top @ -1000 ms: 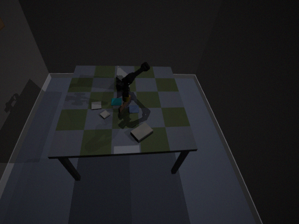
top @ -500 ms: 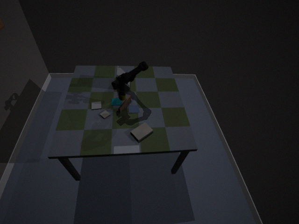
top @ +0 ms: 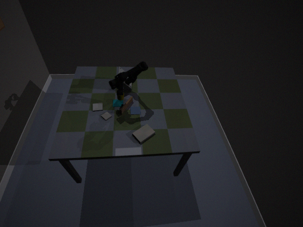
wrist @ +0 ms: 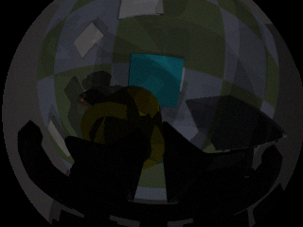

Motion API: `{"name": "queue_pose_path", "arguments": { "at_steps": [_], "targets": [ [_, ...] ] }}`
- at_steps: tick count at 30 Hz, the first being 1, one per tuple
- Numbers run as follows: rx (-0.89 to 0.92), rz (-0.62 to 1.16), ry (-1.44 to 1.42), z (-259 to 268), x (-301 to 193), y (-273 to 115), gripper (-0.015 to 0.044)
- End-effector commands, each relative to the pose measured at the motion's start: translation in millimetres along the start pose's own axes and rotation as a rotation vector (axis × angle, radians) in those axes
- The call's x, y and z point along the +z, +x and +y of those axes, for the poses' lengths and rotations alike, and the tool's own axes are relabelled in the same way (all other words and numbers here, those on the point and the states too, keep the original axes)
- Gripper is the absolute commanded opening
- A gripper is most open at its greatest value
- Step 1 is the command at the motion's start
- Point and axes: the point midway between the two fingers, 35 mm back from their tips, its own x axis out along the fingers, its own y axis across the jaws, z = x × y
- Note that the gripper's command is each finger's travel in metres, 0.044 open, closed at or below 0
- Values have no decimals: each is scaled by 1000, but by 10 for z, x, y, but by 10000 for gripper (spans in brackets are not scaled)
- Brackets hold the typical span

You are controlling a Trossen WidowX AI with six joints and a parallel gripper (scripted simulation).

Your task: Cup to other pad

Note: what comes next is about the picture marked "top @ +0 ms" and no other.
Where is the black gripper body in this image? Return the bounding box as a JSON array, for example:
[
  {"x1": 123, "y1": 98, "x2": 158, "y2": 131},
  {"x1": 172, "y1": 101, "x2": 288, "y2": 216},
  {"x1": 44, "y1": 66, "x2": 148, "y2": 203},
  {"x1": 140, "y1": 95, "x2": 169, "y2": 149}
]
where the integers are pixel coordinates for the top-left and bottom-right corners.
[{"x1": 116, "y1": 83, "x2": 123, "y2": 96}]

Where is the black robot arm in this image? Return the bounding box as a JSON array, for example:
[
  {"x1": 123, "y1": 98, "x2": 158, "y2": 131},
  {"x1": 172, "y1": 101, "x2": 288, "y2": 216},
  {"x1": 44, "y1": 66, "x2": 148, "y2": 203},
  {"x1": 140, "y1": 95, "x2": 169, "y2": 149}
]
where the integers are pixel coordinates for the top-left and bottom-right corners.
[{"x1": 109, "y1": 61, "x2": 148, "y2": 89}]

